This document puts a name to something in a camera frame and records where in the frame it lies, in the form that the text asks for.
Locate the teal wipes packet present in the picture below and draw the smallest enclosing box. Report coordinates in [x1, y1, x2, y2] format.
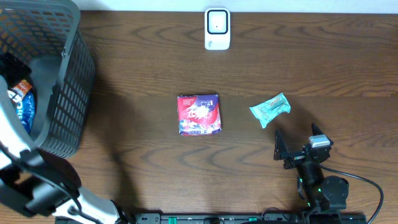
[249, 93, 291, 129]

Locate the red purple pad package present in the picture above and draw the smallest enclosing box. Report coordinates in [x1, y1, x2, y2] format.
[177, 95, 222, 136]

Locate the blue Oreo cookie pack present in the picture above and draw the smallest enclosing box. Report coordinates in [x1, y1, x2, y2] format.
[16, 91, 35, 134]

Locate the orange Kleenex tissue pack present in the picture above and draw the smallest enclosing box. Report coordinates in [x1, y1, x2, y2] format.
[7, 80, 32, 103]

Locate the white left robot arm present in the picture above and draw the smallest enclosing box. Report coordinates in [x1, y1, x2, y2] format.
[1, 79, 136, 223]

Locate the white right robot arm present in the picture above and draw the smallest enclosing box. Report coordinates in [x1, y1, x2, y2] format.
[274, 123, 349, 212]

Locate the dark grey plastic basket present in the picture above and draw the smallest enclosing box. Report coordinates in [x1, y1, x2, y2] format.
[1, 1, 95, 158]

